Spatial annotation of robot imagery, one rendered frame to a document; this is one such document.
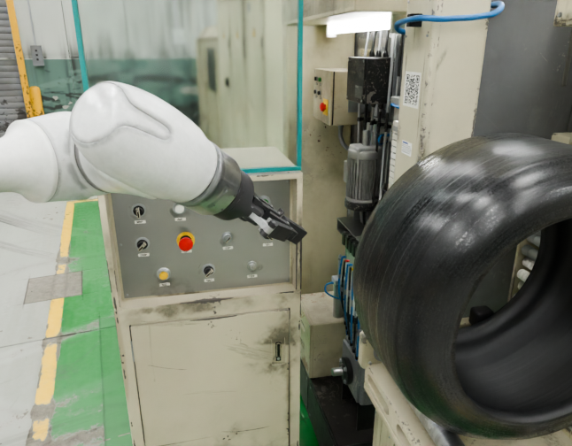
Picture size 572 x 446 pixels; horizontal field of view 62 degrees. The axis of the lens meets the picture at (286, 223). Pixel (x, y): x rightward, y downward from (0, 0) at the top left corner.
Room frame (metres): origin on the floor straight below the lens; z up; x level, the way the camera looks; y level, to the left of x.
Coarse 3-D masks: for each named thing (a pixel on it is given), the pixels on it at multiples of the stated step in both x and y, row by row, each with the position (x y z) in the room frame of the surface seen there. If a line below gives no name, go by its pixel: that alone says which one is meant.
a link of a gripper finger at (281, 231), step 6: (270, 222) 0.64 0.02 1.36; (276, 222) 0.66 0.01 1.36; (276, 228) 0.66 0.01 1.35; (282, 228) 0.68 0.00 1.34; (288, 228) 0.69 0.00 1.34; (264, 234) 0.63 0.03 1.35; (270, 234) 0.66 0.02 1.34; (276, 234) 0.67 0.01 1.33; (282, 234) 0.69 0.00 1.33; (288, 234) 0.70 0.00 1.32; (282, 240) 0.70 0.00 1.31
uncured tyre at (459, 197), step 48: (480, 144) 0.84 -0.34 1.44; (528, 144) 0.79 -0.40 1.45; (432, 192) 0.76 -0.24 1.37; (480, 192) 0.69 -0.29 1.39; (528, 192) 0.68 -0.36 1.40; (384, 240) 0.78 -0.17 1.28; (432, 240) 0.68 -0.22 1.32; (480, 240) 0.65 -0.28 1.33; (384, 288) 0.72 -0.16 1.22; (432, 288) 0.65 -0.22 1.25; (528, 288) 0.99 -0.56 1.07; (384, 336) 0.69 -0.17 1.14; (432, 336) 0.64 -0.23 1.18; (480, 336) 0.96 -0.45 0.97; (528, 336) 0.95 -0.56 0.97; (432, 384) 0.64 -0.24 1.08; (480, 384) 0.86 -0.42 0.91; (528, 384) 0.84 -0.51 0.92; (480, 432) 0.66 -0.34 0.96; (528, 432) 0.68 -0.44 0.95
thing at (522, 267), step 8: (528, 240) 1.22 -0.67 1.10; (536, 240) 1.19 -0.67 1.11; (520, 248) 1.23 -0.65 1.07; (528, 248) 1.21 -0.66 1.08; (536, 248) 1.24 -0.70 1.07; (520, 256) 1.23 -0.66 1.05; (528, 256) 1.20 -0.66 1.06; (536, 256) 1.17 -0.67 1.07; (520, 264) 1.23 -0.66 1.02; (528, 264) 1.21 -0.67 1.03; (520, 272) 1.22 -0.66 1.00; (528, 272) 1.21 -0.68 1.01; (512, 280) 1.23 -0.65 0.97; (520, 280) 1.24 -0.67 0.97; (512, 288) 1.23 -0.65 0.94; (512, 296) 1.23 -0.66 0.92
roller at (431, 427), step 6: (408, 402) 0.82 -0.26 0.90; (414, 408) 0.79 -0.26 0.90; (420, 414) 0.77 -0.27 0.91; (420, 420) 0.77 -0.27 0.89; (426, 420) 0.75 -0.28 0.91; (426, 426) 0.74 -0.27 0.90; (432, 426) 0.73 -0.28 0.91; (438, 426) 0.73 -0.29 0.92; (432, 432) 0.72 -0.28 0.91; (438, 432) 0.71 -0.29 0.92; (444, 432) 0.71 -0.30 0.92; (450, 432) 0.71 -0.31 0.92; (432, 438) 0.72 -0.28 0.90; (438, 438) 0.70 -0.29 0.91; (444, 438) 0.70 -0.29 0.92; (450, 438) 0.69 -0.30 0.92; (456, 438) 0.69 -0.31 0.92; (438, 444) 0.70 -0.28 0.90; (444, 444) 0.69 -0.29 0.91; (450, 444) 0.68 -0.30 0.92; (456, 444) 0.68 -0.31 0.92; (462, 444) 0.68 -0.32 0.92
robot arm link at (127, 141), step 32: (96, 96) 0.50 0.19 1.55; (128, 96) 0.50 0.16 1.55; (96, 128) 0.48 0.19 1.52; (128, 128) 0.48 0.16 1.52; (160, 128) 0.51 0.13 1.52; (192, 128) 0.55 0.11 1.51; (96, 160) 0.49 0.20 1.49; (128, 160) 0.49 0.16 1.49; (160, 160) 0.50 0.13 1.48; (192, 160) 0.53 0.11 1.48; (128, 192) 0.54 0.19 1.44; (160, 192) 0.53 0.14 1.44; (192, 192) 0.55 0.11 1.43
